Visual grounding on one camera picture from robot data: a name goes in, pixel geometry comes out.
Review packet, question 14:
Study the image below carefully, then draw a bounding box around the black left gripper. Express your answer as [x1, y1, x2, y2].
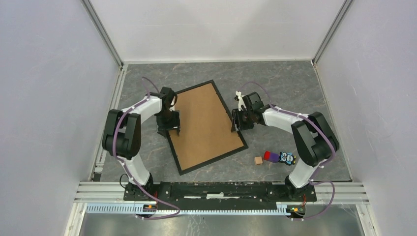
[157, 110, 181, 139]

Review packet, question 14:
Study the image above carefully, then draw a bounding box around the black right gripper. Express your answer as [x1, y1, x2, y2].
[230, 108, 253, 133]

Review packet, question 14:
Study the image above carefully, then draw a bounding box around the brown backing board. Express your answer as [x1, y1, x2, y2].
[169, 83, 245, 172]

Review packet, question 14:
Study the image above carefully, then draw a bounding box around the black picture frame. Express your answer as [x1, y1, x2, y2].
[166, 79, 249, 176]

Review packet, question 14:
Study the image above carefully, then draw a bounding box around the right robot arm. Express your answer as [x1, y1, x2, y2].
[231, 91, 340, 201]

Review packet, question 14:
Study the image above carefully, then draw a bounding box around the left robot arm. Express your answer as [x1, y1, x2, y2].
[102, 87, 180, 201]

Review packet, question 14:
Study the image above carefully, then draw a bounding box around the small wooden cube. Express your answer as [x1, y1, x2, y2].
[254, 156, 263, 165]

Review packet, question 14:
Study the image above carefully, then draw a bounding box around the red purple toy brick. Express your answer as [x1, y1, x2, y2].
[263, 151, 280, 163]

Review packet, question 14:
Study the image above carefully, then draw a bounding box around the blue owl toy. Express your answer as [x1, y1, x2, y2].
[278, 151, 297, 166]

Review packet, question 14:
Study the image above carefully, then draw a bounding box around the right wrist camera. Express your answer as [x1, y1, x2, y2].
[234, 91, 246, 111]

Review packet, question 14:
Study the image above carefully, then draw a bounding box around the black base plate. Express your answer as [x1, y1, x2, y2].
[123, 181, 317, 211]

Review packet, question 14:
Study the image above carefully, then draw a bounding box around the white cable duct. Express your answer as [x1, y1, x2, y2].
[86, 203, 290, 216]

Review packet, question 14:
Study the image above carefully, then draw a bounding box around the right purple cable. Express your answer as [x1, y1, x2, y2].
[241, 81, 337, 222]

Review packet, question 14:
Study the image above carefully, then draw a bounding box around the aluminium frame rail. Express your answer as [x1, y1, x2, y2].
[81, 0, 124, 68]

